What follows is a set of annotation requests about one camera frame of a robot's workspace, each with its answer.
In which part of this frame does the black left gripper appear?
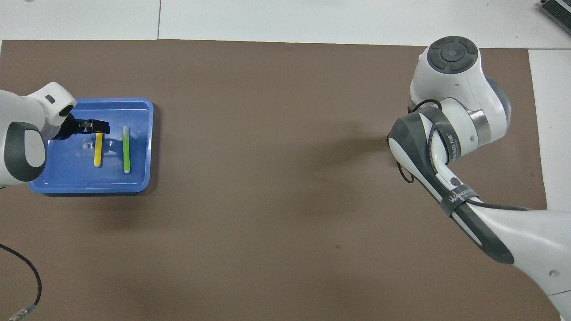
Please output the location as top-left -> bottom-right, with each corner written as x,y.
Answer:
57,114 -> 111,140

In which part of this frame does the green pen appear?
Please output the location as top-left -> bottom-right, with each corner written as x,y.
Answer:
123,126 -> 131,173

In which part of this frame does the blue plastic tray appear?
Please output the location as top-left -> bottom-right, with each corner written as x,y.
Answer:
28,98 -> 154,194

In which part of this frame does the brown table mat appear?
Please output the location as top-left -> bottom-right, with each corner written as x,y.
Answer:
0,39 -> 561,321

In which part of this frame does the grey ribbed device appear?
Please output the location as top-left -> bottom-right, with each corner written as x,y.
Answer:
538,0 -> 571,34

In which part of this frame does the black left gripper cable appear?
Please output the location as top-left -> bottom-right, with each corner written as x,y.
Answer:
0,243 -> 43,321

